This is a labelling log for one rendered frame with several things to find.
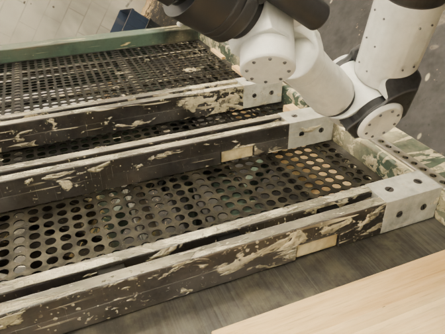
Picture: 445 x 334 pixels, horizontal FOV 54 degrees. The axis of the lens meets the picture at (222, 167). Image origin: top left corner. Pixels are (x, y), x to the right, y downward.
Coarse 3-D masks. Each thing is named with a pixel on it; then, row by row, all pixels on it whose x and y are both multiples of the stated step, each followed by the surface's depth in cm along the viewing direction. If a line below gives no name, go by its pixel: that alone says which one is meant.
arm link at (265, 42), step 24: (240, 0) 44; (264, 0) 46; (288, 0) 46; (312, 0) 47; (240, 24) 46; (264, 24) 48; (288, 24) 50; (312, 24) 49; (240, 48) 51; (264, 48) 48; (288, 48) 48; (240, 72) 51; (264, 72) 51; (288, 72) 50
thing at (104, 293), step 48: (384, 192) 77; (432, 192) 78; (192, 240) 67; (240, 240) 67; (288, 240) 70; (336, 240) 75; (0, 288) 59; (48, 288) 61; (96, 288) 59; (144, 288) 63; (192, 288) 66
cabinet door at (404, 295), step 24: (408, 264) 69; (432, 264) 69; (336, 288) 65; (360, 288) 65; (384, 288) 65; (408, 288) 65; (432, 288) 65; (288, 312) 62; (312, 312) 62; (336, 312) 62; (360, 312) 62; (384, 312) 62; (408, 312) 62; (432, 312) 62
